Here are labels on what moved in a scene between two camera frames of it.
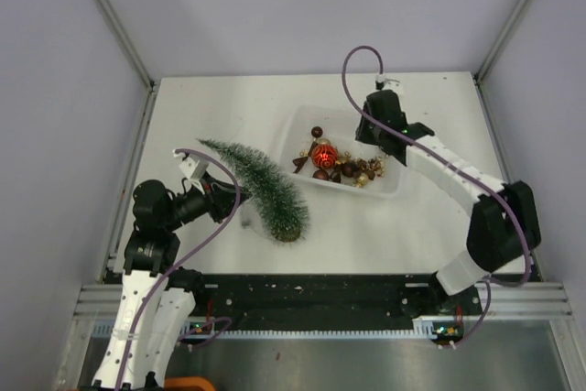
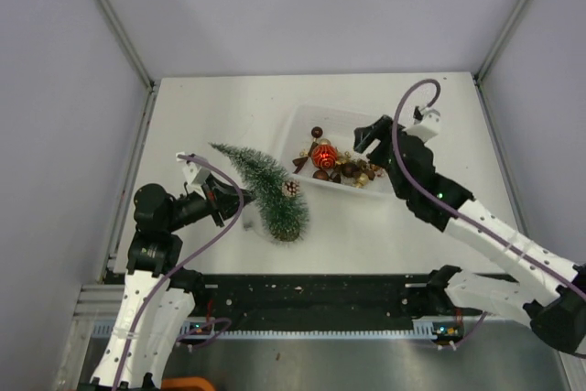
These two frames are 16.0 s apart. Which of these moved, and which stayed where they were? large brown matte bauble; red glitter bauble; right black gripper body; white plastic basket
Moved: right black gripper body
Stayed: white plastic basket; large brown matte bauble; red glitter bauble
